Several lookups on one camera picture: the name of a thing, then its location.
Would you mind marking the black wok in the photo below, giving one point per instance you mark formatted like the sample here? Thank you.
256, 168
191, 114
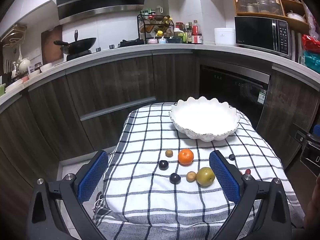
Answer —
80, 43

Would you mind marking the red cherry tomato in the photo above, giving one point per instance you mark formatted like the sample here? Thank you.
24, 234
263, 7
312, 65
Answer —
247, 171

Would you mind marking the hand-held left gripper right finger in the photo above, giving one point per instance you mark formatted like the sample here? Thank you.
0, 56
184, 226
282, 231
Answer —
225, 177

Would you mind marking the white teapot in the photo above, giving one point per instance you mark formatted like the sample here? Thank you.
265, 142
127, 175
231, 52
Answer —
24, 65

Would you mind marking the red plastic bag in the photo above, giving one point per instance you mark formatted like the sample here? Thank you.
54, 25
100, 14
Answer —
311, 43

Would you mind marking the white rice cooker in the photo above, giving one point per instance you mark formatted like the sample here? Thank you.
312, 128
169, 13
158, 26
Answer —
224, 37

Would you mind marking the brown wooden cutting board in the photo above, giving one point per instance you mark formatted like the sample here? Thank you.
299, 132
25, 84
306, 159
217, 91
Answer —
50, 47

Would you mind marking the white upper cabinets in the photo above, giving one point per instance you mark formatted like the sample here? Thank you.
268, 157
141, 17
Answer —
37, 7

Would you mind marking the person's right forearm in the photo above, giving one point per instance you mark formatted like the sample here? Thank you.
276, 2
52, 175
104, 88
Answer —
313, 205

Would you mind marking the white scalloped bowl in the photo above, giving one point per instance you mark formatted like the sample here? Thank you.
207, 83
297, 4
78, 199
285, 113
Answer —
200, 120

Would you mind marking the dark wood base cabinets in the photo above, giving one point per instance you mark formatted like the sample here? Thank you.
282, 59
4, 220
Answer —
112, 80

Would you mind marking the white kitchen countertop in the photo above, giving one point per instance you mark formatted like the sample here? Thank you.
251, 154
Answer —
125, 50

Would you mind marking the blue checked white cloth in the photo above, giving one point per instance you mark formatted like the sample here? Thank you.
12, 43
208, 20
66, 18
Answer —
150, 142

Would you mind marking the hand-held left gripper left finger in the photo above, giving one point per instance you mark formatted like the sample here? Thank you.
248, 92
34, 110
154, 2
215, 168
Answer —
92, 177

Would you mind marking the green sticker label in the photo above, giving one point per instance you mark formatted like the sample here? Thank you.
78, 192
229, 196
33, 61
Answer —
262, 97

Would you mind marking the gold wall rack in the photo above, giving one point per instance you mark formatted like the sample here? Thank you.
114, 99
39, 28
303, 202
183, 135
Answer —
15, 31

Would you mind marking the row of condiment bottles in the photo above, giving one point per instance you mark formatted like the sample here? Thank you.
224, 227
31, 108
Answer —
195, 33

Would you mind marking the black range hood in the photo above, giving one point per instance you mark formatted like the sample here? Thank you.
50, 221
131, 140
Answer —
100, 2

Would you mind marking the teal plastic bag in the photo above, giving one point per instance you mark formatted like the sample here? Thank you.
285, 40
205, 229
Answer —
312, 61

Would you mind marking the black microwave oven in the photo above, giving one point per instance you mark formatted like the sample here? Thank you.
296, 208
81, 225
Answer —
255, 32

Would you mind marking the black gas stove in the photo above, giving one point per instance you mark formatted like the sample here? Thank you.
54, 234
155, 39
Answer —
77, 54

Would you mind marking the small olive brown longan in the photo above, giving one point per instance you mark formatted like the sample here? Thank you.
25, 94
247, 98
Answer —
169, 153

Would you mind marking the black built-in dishwasher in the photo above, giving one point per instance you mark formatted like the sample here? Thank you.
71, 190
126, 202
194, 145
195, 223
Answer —
225, 87

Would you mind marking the tan longan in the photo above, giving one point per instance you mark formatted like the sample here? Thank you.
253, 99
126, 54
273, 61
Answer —
191, 176

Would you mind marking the orange mandarin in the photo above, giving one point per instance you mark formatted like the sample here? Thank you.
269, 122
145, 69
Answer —
185, 156

